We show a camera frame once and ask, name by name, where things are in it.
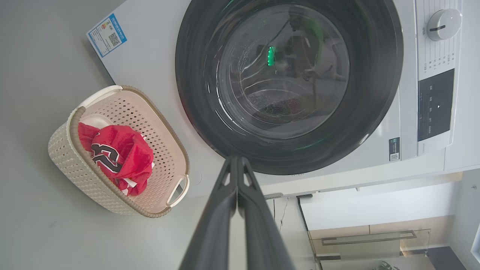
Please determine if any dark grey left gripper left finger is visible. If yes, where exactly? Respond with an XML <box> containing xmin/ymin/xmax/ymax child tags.
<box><xmin>178</xmin><ymin>156</ymin><xmax>239</xmax><ymax>270</ymax></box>

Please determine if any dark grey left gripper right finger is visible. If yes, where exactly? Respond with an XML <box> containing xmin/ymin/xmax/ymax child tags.
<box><xmin>237</xmin><ymin>156</ymin><xmax>297</xmax><ymax>270</ymax></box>

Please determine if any red and white jersey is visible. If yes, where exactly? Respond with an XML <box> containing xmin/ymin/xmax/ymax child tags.
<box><xmin>78</xmin><ymin>122</ymin><xmax>154</xmax><ymax>197</ymax></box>

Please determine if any washing machine door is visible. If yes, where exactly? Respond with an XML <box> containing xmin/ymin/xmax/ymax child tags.
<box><xmin>175</xmin><ymin>0</ymin><xmax>404</xmax><ymax>176</ymax></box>

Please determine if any cream perforated laundry basket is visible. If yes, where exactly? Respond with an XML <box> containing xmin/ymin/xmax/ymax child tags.
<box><xmin>48</xmin><ymin>85</ymin><xmax>191</xmax><ymax>219</ymax></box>

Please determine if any white front-load washing machine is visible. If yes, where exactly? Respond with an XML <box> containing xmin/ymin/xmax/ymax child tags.
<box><xmin>85</xmin><ymin>0</ymin><xmax>480</xmax><ymax>197</ymax></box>

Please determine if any dark washing machine display panel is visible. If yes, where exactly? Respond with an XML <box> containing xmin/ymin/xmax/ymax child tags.
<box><xmin>417</xmin><ymin>68</ymin><xmax>455</xmax><ymax>142</ymax></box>

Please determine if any silver control dial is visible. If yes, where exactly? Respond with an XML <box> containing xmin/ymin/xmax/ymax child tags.
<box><xmin>427</xmin><ymin>9</ymin><xmax>462</xmax><ymax>42</ymax></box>

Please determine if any white partition panel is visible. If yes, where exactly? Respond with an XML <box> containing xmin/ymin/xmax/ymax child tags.
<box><xmin>300</xmin><ymin>180</ymin><xmax>464</xmax><ymax>231</ymax></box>

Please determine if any small QR code sticker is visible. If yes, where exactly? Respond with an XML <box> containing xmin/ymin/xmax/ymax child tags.
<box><xmin>388</xmin><ymin>137</ymin><xmax>401</xmax><ymax>162</ymax></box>

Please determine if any blue energy label sticker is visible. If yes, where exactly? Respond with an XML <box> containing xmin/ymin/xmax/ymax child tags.
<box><xmin>86</xmin><ymin>13</ymin><xmax>128</xmax><ymax>59</ymax></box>

